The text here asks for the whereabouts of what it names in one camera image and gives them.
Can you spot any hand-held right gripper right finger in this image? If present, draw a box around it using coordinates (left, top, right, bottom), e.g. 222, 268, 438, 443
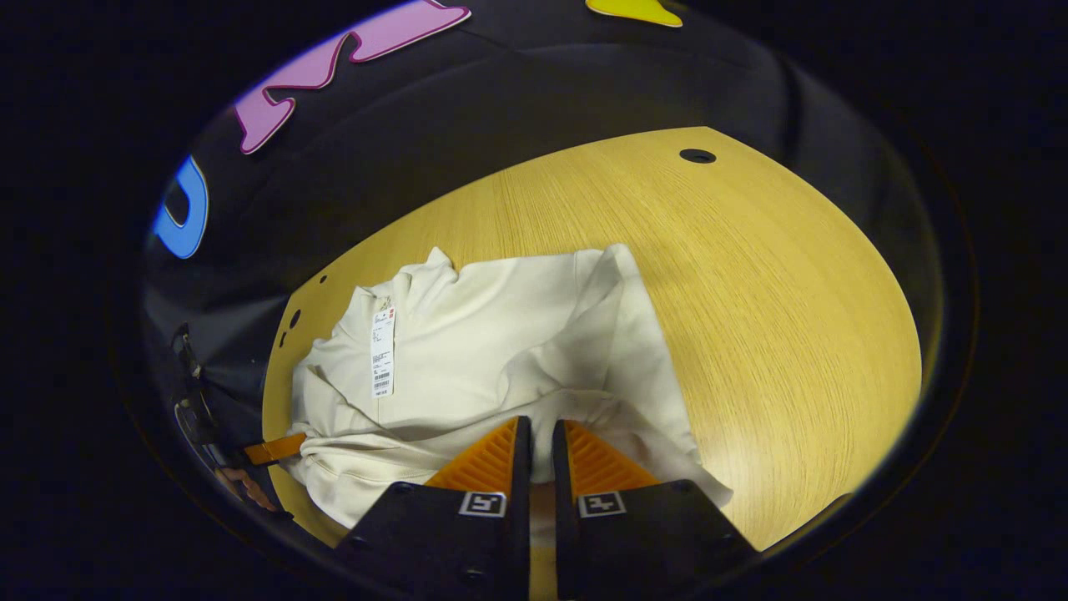
552, 418, 760, 601

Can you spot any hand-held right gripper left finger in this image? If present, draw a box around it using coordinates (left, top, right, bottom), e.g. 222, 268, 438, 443
334, 416, 533, 601

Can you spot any cream white sweatshirt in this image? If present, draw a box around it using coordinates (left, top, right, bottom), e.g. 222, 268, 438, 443
286, 244, 735, 529

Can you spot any white paper garment tag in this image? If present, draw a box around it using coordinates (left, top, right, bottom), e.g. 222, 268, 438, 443
370, 296, 397, 400

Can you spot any black backdrop cloth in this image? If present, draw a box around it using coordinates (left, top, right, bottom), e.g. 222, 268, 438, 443
138, 0, 948, 435

